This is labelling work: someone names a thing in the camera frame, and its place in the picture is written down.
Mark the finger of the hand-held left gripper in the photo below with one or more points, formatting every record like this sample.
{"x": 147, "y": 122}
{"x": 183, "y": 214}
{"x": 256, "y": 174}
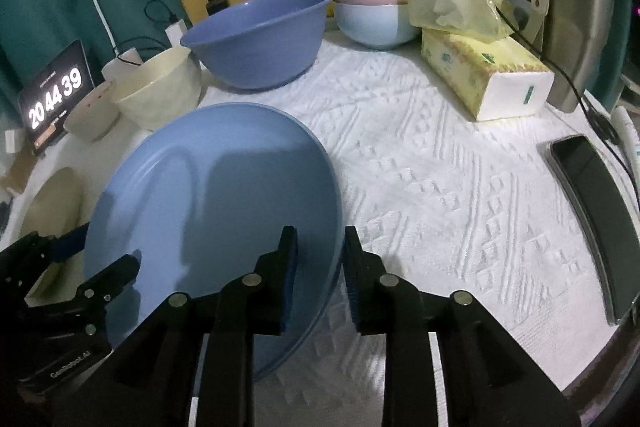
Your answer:
{"x": 70, "y": 243}
{"x": 112, "y": 274}

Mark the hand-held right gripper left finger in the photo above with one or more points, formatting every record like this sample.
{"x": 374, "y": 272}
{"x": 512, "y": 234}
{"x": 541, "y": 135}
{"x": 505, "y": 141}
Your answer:
{"x": 290, "y": 279}

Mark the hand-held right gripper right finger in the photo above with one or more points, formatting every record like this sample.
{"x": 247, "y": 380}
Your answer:
{"x": 352, "y": 292}

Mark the blue plate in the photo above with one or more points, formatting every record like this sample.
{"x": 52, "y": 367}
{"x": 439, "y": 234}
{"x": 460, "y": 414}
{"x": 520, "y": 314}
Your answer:
{"x": 210, "y": 187}

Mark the cardboard box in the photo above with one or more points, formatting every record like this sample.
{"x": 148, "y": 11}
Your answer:
{"x": 20, "y": 172}

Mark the tablet showing clock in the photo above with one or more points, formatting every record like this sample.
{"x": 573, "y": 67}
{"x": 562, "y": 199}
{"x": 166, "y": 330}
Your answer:
{"x": 55, "y": 97}

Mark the white charger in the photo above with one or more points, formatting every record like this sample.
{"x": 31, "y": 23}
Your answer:
{"x": 177, "y": 34}

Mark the black smartphone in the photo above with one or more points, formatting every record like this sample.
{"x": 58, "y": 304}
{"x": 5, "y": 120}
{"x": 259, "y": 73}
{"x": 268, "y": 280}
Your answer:
{"x": 590, "y": 197}

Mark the yellow tissue pack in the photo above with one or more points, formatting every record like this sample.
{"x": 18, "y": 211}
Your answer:
{"x": 475, "y": 67}

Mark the light blue bowl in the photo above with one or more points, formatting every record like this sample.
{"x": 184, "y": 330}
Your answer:
{"x": 370, "y": 27}

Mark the black charger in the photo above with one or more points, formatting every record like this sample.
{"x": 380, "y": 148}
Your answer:
{"x": 218, "y": 4}

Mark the crumpled yellowish plastic bag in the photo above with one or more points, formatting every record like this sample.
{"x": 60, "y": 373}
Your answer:
{"x": 450, "y": 7}

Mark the white tube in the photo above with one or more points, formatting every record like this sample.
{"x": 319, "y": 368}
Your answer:
{"x": 627, "y": 132}

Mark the stainless steel tumbler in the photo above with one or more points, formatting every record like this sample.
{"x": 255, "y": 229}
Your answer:
{"x": 575, "y": 32}

